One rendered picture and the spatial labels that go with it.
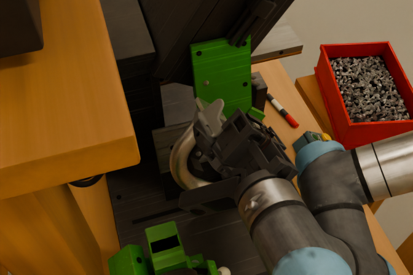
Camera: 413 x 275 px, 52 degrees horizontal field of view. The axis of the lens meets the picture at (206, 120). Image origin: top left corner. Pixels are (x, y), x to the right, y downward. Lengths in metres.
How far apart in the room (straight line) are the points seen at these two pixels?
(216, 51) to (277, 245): 0.43
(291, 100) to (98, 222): 0.60
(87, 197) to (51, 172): 0.74
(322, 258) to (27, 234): 0.36
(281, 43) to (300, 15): 1.99
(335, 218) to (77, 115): 0.35
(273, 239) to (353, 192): 0.16
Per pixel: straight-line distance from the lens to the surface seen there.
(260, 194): 0.50
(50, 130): 0.32
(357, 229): 0.56
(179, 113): 1.15
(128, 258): 0.69
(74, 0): 0.43
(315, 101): 1.34
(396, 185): 0.58
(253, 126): 0.57
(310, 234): 0.46
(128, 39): 0.85
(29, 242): 0.61
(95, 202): 1.05
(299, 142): 1.07
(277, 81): 1.24
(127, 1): 0.94
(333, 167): 0.58
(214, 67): 0.80
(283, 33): 1.03
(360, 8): 3.16
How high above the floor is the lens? 1.78
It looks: 52 degrees down
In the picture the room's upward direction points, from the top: straight up
